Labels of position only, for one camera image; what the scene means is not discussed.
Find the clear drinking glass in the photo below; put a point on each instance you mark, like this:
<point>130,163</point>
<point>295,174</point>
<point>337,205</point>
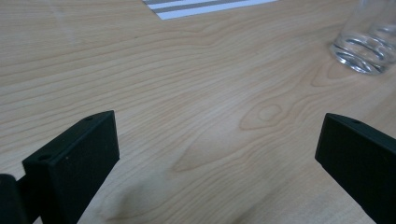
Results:
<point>367,40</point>

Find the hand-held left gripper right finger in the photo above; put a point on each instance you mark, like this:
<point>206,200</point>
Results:
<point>358,161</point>

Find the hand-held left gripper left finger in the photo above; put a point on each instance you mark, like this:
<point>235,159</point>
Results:
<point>71,168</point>

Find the grey and white striped mat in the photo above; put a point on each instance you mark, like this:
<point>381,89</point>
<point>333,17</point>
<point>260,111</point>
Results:
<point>199,7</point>

